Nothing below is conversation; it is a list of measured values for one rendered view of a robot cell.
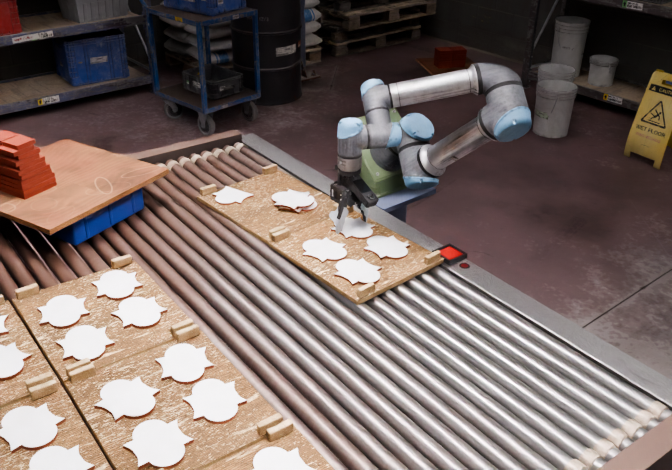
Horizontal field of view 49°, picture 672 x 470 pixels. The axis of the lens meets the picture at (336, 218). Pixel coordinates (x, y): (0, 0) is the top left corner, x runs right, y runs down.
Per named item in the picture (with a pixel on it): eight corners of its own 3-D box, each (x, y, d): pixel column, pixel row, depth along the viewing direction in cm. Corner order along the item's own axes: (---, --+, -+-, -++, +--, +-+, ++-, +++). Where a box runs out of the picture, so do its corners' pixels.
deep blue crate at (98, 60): (112, 65, 656) (107, 23, 639) (131, 77, 627) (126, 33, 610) (55, 74, 630) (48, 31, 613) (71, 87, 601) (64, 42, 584)
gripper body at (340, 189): (347, 194, 241) (347, 160, 235) (365, 203, 235) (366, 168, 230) (329, 201, 236) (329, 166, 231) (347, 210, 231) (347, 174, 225)
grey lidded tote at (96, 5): (110, 7, 634) (107, -22, 622) (134, 15, 612) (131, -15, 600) (55, 17, 601) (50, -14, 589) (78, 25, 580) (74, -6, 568)
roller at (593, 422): (210, 158, 299) (208, 147, 297) (639, 453, 163) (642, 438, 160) (200, 162, 297) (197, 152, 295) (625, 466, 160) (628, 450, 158)
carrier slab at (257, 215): (277, 172, 278) (277, 168, 278) (351, 211, 252) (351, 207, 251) (197, 200, 258) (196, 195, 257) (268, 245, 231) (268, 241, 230)
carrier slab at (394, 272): (352, 213, 251) (352, 209, 250) (443, 262, 224) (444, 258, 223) (268, 246, 231) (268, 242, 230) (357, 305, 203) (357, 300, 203)
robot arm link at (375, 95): (516, 45, 225) (357, 76, 228) (525, 77, 222) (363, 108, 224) (511, 64, 236) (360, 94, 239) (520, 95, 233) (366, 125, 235)
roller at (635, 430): (221, 155, 302) (219, 145, 299) (652, 443, 165) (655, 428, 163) (211, 160, 300) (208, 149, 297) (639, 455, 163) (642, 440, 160)
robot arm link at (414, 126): (412, 127, 271) (432, 109, 260) (419, 160, 267) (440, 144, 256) (384, 124, 266) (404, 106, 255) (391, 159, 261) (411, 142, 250)
